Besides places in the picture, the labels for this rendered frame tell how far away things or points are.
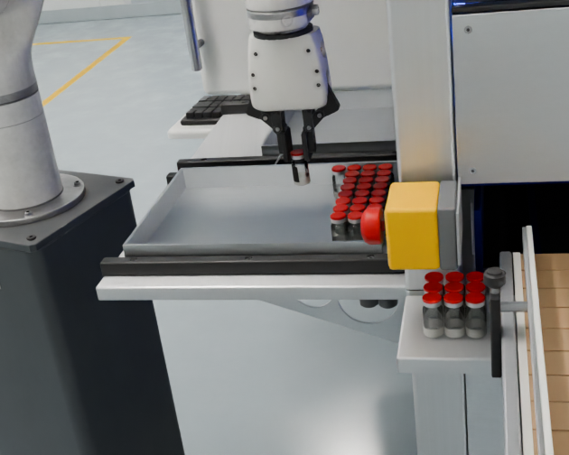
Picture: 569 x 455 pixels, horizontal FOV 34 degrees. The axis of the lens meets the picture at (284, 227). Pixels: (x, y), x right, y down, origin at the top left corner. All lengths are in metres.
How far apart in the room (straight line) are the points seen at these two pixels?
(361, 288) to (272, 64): 0.30
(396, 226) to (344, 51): 1.13
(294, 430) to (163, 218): 1.08
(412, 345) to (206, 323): 1.84
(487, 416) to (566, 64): 0.45
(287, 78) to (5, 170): 0.53
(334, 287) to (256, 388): 1.38
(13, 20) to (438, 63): 0.75
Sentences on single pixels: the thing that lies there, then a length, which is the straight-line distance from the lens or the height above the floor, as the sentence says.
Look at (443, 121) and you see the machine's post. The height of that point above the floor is 1.09.
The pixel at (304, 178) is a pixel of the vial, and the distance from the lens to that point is 1.23.
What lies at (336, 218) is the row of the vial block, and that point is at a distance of 1.17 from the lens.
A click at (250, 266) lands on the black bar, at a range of 1.16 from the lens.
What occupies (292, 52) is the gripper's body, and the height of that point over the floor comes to 1.13.
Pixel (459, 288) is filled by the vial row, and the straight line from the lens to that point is 1.00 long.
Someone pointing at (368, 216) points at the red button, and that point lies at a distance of 0.98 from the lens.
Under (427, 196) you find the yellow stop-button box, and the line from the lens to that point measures 0.96.
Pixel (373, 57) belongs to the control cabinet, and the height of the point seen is 0.88.
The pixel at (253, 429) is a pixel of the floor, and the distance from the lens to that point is 2.35.
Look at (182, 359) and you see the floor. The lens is 2.66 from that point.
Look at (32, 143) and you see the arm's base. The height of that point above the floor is 0.97.
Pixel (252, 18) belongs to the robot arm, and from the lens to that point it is 1.15.
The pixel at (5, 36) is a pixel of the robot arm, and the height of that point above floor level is 1.14.
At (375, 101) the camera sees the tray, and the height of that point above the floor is 0.89.
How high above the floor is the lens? 1.43
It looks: 26 degrees down
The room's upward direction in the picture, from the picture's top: 8 degrees counter-clockwise
